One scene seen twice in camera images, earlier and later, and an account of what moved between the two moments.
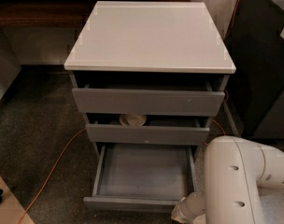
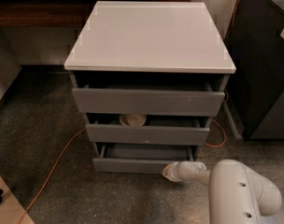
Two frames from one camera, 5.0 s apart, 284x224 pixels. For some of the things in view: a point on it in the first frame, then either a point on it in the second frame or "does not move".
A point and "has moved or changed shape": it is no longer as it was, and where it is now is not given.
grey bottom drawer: [151, 176] has moved or changed shape
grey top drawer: [151, 101] does not move
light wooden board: [9, 210] does not move
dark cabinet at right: [259, 39] does not move
